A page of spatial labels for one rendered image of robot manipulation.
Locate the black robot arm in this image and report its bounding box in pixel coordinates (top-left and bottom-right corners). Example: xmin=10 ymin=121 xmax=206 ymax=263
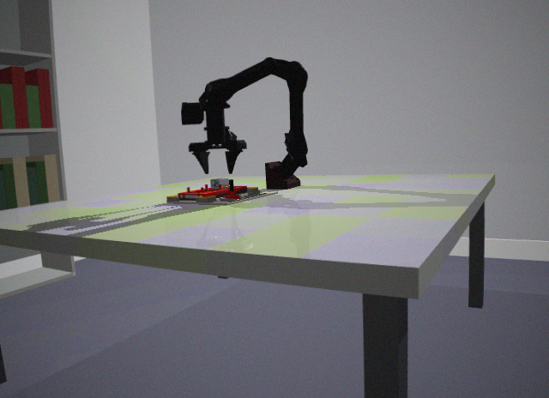
xmin=181 ymin=57 xmax=308 ymax=178

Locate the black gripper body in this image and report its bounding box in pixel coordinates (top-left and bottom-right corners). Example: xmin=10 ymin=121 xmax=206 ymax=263
xmin=189 ymin=123 xmax=247 ymax=153

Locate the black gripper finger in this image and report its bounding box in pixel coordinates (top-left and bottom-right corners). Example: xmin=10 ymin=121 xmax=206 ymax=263
xmin=225 ymin=150 xmax=244 ymax=174
xmin=192 ymin=152 xmax=210 ymax=174

